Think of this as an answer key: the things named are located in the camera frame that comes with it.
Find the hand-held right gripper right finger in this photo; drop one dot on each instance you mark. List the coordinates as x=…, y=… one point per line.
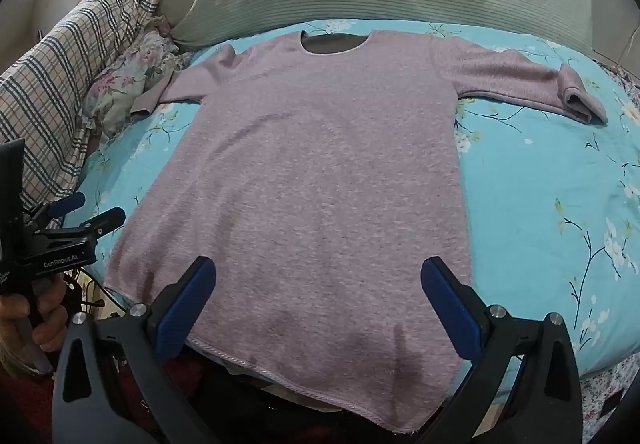
x=451, y=311

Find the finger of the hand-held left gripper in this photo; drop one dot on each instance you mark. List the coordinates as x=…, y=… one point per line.
x=71, y=201
x=107, y=219

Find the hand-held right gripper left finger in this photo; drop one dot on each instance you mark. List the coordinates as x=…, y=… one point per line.
x=184, y=311

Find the pink towel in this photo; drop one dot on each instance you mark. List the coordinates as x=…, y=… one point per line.
x=310, y=174

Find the person's left hand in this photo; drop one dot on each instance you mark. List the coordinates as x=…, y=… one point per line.
x=49, y=306

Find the dark red cloth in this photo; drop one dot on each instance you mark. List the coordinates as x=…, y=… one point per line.
x=200, y=370

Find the plaid blanket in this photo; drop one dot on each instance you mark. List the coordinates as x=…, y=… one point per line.
x=50, y=74

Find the white floral pillow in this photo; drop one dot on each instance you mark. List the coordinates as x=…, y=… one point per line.
x=130, y=74

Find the blue floral bed sheet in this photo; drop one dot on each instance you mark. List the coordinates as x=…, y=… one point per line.
x=525, y=184

